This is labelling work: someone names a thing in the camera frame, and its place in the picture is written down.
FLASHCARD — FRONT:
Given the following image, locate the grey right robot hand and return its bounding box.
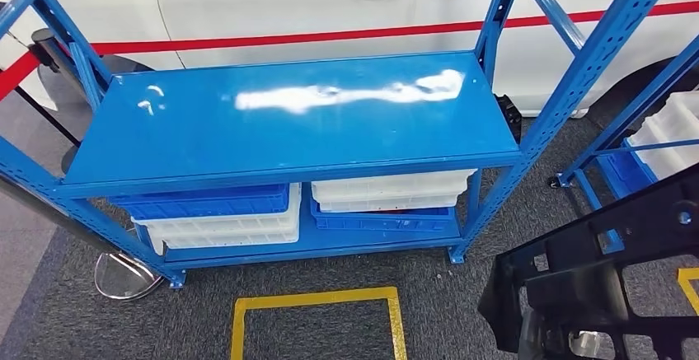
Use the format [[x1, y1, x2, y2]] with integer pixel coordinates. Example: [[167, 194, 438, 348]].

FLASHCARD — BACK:
[[567, 331, 602, 360]]

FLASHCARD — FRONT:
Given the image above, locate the black plastic frame part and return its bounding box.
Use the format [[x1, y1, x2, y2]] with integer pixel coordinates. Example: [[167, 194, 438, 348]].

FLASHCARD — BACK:
[[477, 163, 699, 360]]

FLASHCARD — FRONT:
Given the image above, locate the blue metal shelf rack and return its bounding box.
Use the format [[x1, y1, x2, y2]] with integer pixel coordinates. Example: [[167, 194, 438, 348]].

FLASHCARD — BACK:
[[0, 0, 687, 292]]

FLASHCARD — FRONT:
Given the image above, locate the yellow floor tape square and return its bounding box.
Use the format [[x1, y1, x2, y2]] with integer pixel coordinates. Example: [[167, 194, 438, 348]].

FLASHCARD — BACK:
[[677, 267, 699, 316], [229, 286, 410, 360]]

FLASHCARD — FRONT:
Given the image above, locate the blue wheeled rack cart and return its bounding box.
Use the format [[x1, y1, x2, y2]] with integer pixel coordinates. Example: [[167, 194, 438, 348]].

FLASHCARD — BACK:
[[547, 34, 699, 256]]

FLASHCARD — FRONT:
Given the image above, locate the blue plastic bin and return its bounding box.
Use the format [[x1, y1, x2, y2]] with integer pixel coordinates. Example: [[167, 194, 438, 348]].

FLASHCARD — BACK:
[[596, 138, 662, 201], [310, 196, 457, 233], [108, 184, 290, 222]]

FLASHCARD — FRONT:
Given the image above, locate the long red barrier belt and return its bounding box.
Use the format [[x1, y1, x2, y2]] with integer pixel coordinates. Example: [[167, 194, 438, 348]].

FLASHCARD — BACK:
[[90, 0, 699, 58]]

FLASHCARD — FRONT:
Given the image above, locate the chrome stanchion with round base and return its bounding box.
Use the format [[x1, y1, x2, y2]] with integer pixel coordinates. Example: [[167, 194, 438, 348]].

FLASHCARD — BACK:
[[0, 174, 165, 302]]

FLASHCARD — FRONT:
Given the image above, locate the white car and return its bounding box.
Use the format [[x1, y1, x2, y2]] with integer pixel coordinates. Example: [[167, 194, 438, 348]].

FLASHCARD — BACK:
[[0, 0, 699, 119]]

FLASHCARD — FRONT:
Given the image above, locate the thin black floor stand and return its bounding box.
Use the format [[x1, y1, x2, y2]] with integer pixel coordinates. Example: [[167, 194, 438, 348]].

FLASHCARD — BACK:
[[13, 85, 84, 177]]

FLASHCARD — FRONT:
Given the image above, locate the short red barrier belt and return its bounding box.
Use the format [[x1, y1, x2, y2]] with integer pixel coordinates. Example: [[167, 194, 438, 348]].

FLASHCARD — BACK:
[[0, 51, 42, 102]]

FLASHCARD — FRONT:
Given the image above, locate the black stanchion post head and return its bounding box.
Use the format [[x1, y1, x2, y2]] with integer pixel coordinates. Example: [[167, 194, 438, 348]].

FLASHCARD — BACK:
[[30, 28, 62, 73]]

